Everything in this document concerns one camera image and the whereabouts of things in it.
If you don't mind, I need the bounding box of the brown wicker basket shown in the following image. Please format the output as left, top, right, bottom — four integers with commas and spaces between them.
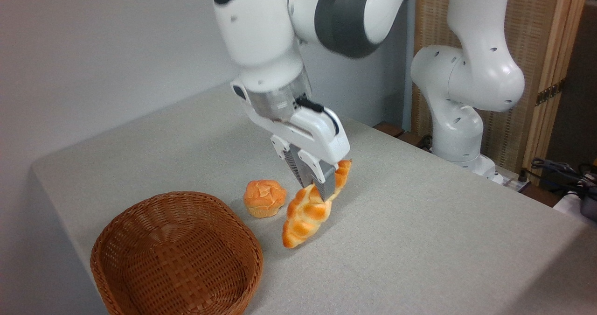
90, 191, 264, 315

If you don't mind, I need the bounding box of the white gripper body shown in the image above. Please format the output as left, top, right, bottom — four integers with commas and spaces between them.
243, 99, 351, 168

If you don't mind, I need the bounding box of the brass screen hinge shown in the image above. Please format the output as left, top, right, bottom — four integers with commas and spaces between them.
535, 79, 565, 106

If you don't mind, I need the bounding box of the round orange bread bun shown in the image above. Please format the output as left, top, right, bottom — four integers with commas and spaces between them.
243, 180, 287, 219

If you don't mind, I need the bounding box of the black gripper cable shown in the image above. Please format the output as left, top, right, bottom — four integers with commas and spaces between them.
295, 97, 340, 136

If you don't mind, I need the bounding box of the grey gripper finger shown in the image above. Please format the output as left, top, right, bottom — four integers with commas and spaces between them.
271, 135, 309, 188
298, 150, 337, 202

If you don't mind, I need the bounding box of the dark grey power adapter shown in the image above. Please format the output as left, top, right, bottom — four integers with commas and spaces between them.
580, 184, 597, 222

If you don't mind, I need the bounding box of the long braided bread loaf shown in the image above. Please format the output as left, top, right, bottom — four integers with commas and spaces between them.
282, 160, 352, 249

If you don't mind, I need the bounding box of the black cable bundle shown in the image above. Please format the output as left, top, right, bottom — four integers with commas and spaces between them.
531, 158, 597, 199

